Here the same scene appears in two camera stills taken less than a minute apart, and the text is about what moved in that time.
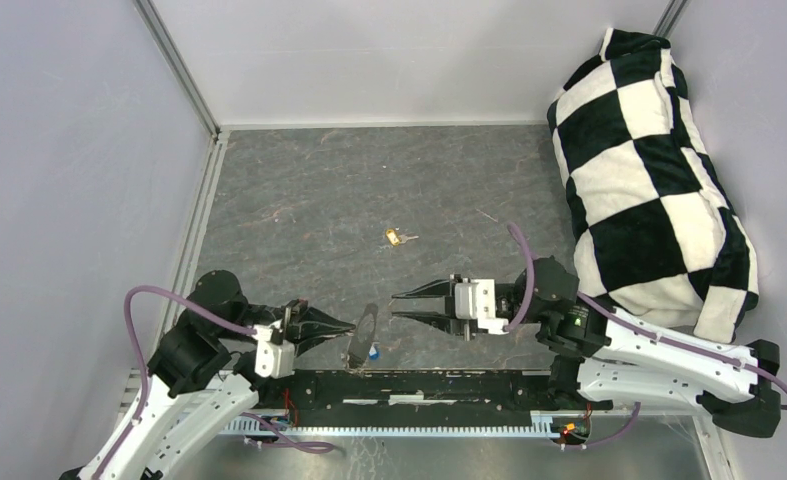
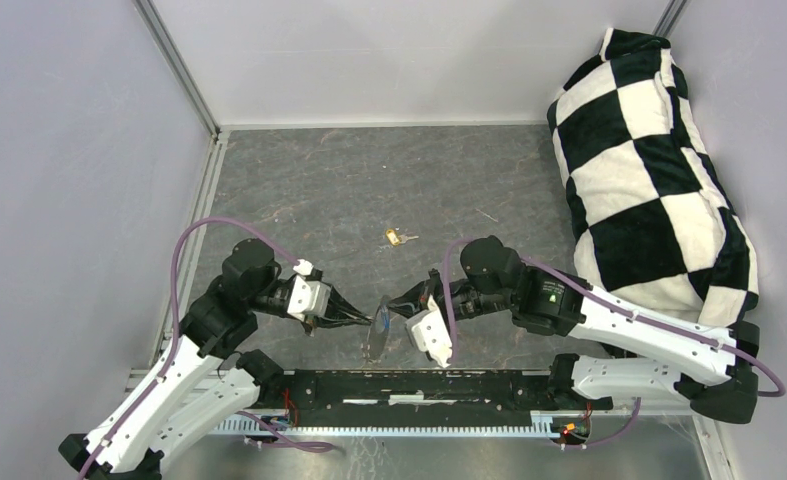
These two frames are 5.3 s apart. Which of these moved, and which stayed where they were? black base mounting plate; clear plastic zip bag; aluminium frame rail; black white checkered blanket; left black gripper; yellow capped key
Moved: left black gripper; clear plastic zip bag
Stayed: black white checkered blanket; black base mounting plate; yellow capped key; aluminium frame rail
